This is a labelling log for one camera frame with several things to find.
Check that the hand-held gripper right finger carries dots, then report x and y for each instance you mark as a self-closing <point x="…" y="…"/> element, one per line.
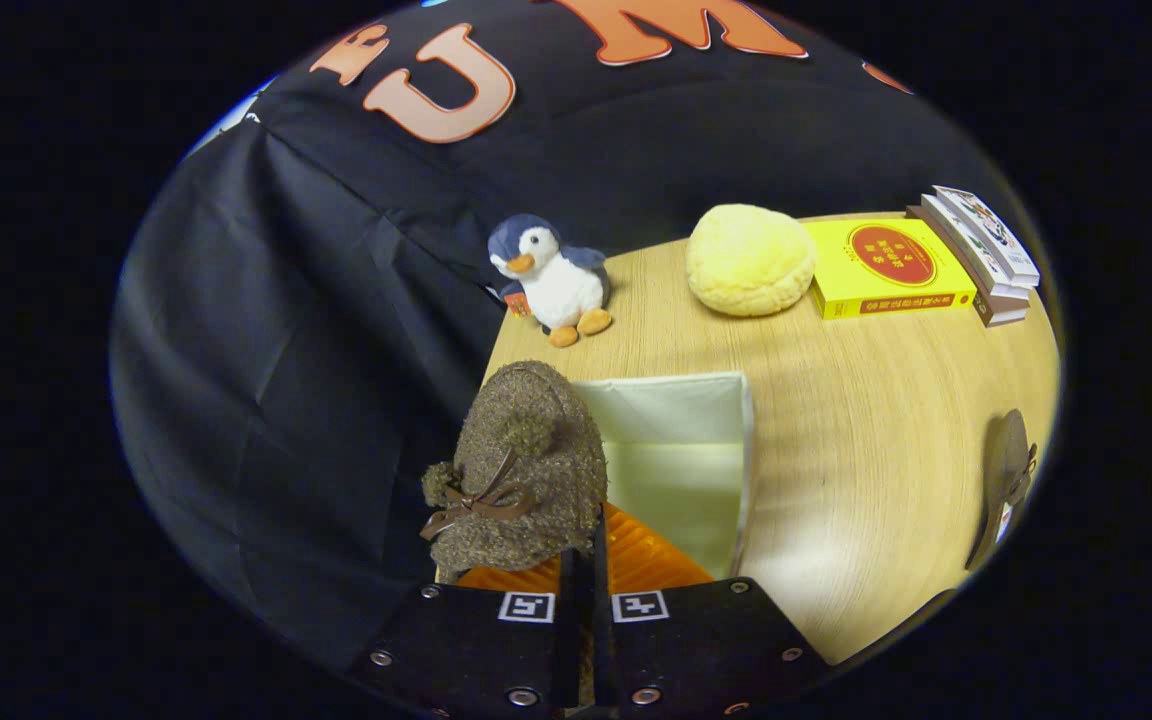
<point x="696" y="650"/>

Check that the yellow round plush cushion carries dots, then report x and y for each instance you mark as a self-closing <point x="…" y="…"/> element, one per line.
<point x="748" y="262"/>

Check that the beige fabric storage box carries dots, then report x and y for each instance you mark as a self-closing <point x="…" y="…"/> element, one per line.
<point x="676" y="480"/>

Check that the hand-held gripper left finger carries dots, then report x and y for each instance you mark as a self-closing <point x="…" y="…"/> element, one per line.
<point x="466" y="650"/>

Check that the brown book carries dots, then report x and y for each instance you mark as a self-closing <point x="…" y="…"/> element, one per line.
<point x="996" y="312"/>

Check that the white illustrated book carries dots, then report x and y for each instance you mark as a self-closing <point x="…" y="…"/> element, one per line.
<point x="986" y="230"/>

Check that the penguin plush toy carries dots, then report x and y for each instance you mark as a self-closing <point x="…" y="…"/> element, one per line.
<point x="561" y="285"/>

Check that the brown fuzzy bow shoe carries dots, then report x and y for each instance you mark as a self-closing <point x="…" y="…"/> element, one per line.
<point x="1006" y="460"/>
<point x="526" y="470"/>

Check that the black backdrop cloth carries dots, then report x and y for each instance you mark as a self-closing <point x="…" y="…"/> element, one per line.
<point x="286" y="350"/>

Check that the yellow book with red circle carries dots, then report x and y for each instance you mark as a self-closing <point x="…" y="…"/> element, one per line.
<point x="886" y="265"/>

